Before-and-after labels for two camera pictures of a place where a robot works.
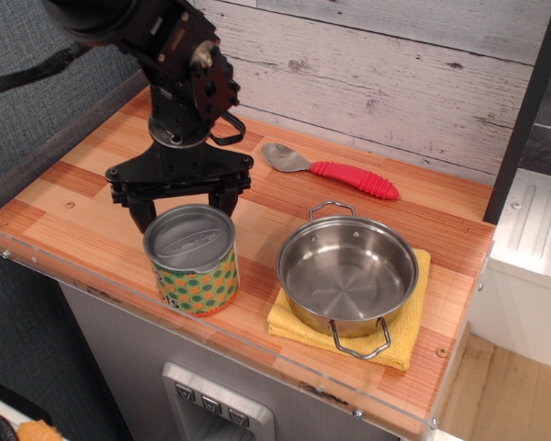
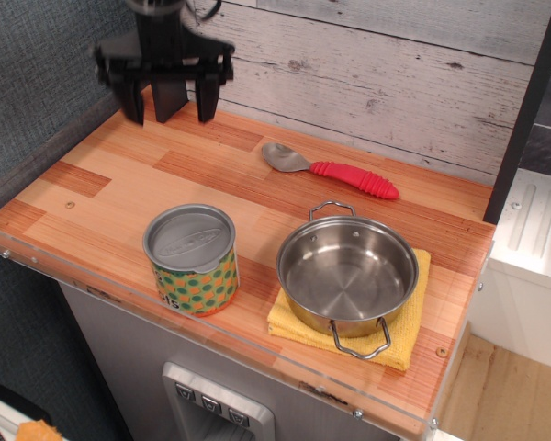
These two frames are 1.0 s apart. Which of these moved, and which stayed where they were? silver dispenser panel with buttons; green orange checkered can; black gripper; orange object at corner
Moved: black gripper
Stayed: orange object at corner; silver dispenser panel with buttons; green orange checkered can
